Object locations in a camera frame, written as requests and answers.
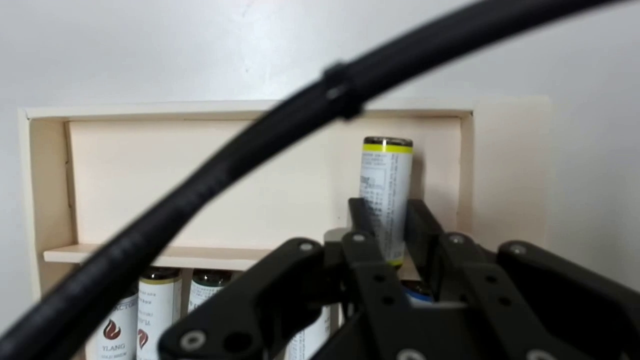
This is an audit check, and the white bottle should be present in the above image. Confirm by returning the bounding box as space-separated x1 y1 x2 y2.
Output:
86 296 138 360
136 269 182 360
188 270 232 310
360 137 413 266

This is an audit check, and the white bottle top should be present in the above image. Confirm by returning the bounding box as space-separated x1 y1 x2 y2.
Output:
360 137 413 266

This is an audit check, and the black cable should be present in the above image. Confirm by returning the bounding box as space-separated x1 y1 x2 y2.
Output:
0 0 627 360

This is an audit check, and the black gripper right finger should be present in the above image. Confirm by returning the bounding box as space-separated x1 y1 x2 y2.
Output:
406 201 640 360

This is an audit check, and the white bottle in tray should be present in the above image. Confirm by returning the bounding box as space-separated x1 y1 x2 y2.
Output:
136 269 182 360
86 296 138 360
188 270 232 310

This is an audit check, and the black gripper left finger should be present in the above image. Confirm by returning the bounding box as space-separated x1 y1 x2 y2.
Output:
157 199 427 360

